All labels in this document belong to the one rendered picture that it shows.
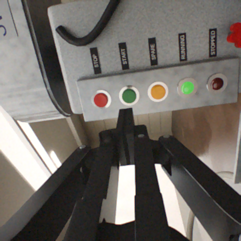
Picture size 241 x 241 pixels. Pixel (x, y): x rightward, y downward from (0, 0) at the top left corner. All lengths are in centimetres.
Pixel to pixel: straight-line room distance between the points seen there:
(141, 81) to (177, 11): 13
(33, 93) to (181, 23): 30
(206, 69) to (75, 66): 23
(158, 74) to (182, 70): 4
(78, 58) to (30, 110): 16
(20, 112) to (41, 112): 5
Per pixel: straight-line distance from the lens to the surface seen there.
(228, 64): 37
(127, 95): 33
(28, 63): 40
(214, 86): 36
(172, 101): 35
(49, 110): 43
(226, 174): 80
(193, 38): 37
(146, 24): 35
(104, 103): 34
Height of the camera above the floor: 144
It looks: 6 degrees up
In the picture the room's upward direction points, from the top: 97 degrees counter-clockwise
